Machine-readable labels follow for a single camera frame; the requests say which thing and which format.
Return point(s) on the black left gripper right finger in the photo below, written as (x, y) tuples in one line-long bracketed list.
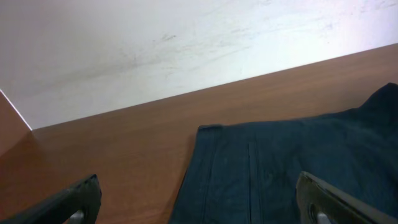
[(319, 202)]

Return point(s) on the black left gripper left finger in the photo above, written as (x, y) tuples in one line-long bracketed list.
[(79, 203)]

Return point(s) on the navy blue shorts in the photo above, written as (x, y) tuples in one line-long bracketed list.
[(247, 173)]

